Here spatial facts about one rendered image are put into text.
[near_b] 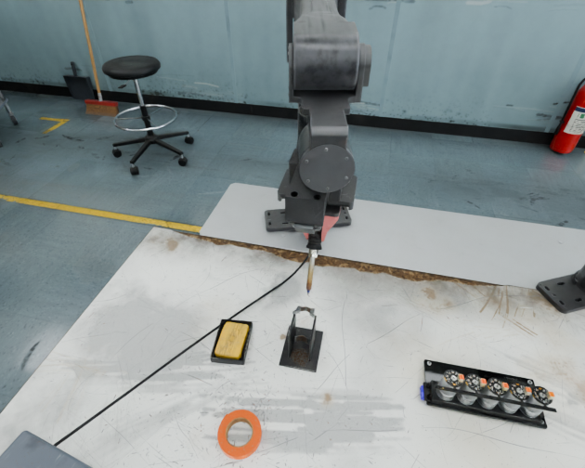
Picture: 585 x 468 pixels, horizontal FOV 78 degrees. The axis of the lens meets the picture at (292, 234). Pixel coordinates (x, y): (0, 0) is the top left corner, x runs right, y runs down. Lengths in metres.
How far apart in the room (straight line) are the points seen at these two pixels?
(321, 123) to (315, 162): 0.04
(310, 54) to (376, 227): 0.53
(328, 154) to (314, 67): 0.09
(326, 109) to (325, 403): 0.41
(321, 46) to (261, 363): 0.46
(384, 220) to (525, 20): 2.33
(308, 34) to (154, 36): 3.11
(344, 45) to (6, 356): 1.71
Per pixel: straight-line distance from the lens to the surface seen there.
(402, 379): 0.63
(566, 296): 0.85
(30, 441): 0.55
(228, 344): 0.62
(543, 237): 0.98
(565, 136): 3.22
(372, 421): 0.59
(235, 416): 0.57
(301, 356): 0.62
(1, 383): 1.79
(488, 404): 0.61
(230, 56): 3.23
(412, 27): 2.94
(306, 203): 0.39
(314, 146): 0.36
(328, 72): 0.40
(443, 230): 0.89
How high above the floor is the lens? 1.29
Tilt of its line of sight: 41 degrees down
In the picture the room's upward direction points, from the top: straight up
